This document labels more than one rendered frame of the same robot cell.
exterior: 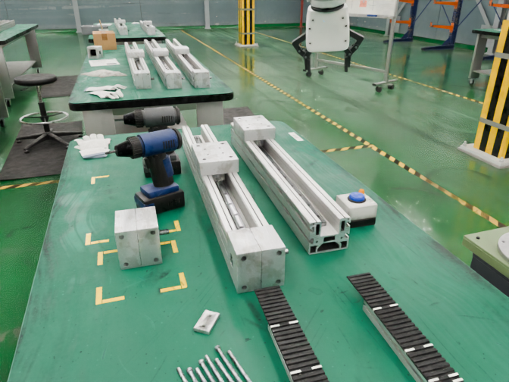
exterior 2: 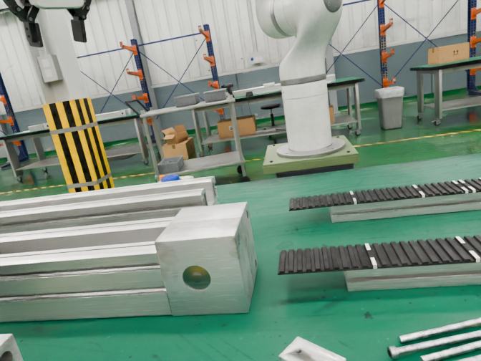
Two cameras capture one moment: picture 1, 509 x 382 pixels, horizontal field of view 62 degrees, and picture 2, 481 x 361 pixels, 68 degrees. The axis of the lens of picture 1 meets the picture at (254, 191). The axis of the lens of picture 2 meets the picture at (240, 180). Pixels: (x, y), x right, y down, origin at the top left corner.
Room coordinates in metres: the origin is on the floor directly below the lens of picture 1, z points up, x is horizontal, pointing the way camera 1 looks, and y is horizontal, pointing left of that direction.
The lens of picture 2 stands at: (0.51, 0.33, 1.03)
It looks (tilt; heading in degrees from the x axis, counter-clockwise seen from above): 16 degrees down; 297
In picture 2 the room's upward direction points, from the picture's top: 10 degrees counter-clockwise
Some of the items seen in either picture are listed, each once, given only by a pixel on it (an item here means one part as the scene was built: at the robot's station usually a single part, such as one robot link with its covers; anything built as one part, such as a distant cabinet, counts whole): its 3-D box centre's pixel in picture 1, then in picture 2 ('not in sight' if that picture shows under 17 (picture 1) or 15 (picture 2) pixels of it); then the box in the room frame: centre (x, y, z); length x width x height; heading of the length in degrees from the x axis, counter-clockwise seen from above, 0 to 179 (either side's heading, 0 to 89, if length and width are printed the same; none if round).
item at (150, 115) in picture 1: (150, 142); not in sight; (1.29, 0.33, 0.89); 0.20 x 0.08 x 0.22; 106
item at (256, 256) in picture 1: (260, 257); (214, 251); (0.74, -0.01, 0.83); 0.12 x 0.09 x 0.10; 106
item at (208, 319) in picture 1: (207, 321); (311, 360); (0.60, 0.09, 0.78); 0.05 x 0.03 x 0.01; 161
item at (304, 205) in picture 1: (275, 170); (18, 226); (1.22, -0.06, 0.82); 0.80 x 0.10 x 0.09; 16
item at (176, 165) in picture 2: not in sight; (192, 140); (2.56, -2.74, 0.50); 1.03 x 0.55 x 1.01; 29
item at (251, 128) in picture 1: (253, 131); not in sight; (1.46, 0.00, 0.87); 0.16 x 0.11 x 0.07; 16
